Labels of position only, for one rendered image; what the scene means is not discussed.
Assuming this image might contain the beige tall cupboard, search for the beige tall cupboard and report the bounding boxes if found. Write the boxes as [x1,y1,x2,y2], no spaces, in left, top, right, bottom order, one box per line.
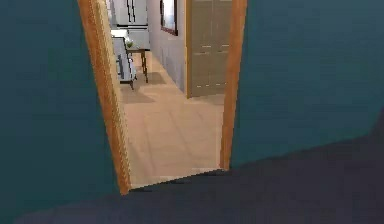
[185,0,233,100]

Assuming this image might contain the dark wooden table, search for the dark wooden table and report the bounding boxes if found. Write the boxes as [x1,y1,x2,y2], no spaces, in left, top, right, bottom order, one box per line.
[125,46,152,84]

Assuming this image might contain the grey fridge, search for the grey fridge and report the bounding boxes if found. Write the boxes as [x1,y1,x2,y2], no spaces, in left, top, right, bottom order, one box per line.
[109,0,151,51]

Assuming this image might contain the orange wooden door frame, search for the orange wooden door frame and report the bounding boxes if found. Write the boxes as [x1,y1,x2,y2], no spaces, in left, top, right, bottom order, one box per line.
[77,0,248,196]

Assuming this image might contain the dark framed wall picture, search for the dark framed wall picture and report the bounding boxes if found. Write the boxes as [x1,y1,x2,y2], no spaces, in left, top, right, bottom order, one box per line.
[159,0,179,37]

